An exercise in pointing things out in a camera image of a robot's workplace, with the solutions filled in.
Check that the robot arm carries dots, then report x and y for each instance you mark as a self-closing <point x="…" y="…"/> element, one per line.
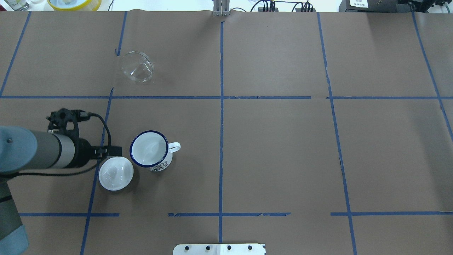
<point x="22" y="150"/>

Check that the aluminium frame post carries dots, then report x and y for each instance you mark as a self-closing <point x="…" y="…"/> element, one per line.
<point x="221" y="8"/>

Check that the white cup lid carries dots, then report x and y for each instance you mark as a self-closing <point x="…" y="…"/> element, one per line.
<point x="116" y="173"/>

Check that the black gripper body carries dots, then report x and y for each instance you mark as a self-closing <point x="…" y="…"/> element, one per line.
<point x="83" y="152"/>

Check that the black desktop box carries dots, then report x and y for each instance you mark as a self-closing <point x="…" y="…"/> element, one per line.
<point x="374" y="6"/>

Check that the white enamel cup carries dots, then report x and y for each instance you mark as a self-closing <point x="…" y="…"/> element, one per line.
<point x="151" y="150"/>

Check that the yellow rimmed bowl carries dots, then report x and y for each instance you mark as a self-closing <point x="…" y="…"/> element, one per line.
<point x="75" y="5"/>

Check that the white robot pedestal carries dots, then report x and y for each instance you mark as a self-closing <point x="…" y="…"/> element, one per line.
<point x="220" y="249"/>

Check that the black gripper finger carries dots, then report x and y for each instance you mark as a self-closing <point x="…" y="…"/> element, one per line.
<point x="112" y="151"/>

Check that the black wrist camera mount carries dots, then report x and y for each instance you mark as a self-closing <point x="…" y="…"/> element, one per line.
<point x="65" y="122"/>

